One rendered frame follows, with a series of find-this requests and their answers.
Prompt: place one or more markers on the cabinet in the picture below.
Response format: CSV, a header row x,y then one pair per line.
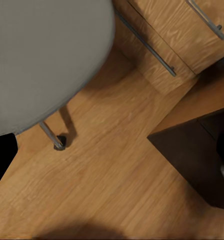
x,y
187,136
170,41

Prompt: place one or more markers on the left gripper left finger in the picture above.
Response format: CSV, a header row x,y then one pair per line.
x,y
8,150

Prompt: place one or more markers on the swivel chair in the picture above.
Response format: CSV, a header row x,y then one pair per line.
x,y
49,51

